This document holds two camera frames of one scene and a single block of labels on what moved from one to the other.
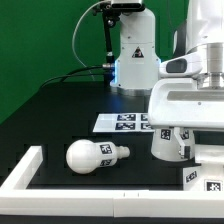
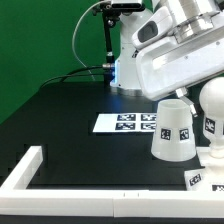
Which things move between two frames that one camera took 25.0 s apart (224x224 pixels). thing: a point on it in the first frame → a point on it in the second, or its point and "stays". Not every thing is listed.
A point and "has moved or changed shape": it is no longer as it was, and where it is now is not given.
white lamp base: x=209 y=176 has moved or changed shape
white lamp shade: x=165 y=145 stays
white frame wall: x=17 y=200 stays
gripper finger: x=185 y=150 → x=181 y=93
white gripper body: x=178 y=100 → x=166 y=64
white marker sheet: x=118 y=123 stays
